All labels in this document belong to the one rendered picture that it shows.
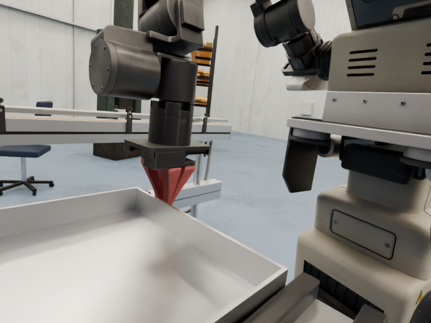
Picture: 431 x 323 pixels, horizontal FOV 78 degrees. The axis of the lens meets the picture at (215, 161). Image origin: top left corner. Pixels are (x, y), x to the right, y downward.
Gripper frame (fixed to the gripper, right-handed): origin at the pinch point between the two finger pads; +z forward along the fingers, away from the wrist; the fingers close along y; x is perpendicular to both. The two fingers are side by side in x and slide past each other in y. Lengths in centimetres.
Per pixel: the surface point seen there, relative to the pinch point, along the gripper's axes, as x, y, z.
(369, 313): 26.6, -1.1, 0.1
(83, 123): -82, -20, -2
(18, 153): -269, -33, 49
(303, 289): 21.7, 0.7, 0.1
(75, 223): -4.8, 10.2, 2.2
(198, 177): -87, -91, 29
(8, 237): -5.1, 17.1, 2.2
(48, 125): -82, -8, -1
